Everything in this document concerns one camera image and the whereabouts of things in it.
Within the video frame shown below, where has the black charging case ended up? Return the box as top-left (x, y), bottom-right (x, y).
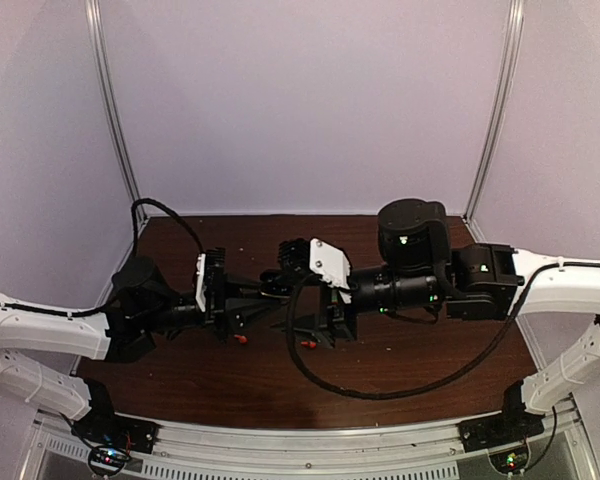
top-left (259, 270), bottom-right (299, 300)

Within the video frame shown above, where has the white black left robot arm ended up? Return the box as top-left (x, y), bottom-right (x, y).
top-left (0, 254), bottom-right (282, 444)

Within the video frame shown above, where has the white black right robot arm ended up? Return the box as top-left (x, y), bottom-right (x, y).
top-left (278, 198), bottom-right (600, 442)

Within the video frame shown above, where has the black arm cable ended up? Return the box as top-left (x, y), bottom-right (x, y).
top-left (285, 274), bottom-right (531, 400)
top-left (69, 198), bottom-right (206, 321)

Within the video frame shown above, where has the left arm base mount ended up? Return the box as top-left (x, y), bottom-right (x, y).
top-left (63, 414), bottom-right (159, 478)

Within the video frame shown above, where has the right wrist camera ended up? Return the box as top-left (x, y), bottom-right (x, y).
top-left (278, 238), bottom-right (352, 304)

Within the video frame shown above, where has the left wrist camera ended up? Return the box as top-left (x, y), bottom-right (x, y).
top-left (193, 248), bottom-right (226, 313)

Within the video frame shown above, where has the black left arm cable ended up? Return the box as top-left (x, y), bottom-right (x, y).
top-left (69, 198), bottom-right (206, 321)

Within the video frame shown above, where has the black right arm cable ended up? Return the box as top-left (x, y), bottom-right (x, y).
top-left (285, 274), bottom-right (531, 400)

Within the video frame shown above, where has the aluminium front rail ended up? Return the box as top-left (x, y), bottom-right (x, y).
top-left (29, 394), bottom-right (600, 480)

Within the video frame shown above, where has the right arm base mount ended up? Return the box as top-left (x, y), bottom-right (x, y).
top-left (458, 412), bottom-right (544, 477)

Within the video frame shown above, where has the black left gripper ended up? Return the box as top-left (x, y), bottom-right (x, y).
top-left (142, 271), bottom-right (280, 345)

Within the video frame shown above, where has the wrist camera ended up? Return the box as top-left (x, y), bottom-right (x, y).
top-left (193, 248), bottom-right (226, 313)
top-left (278, 238), bottom-right (352, 304)

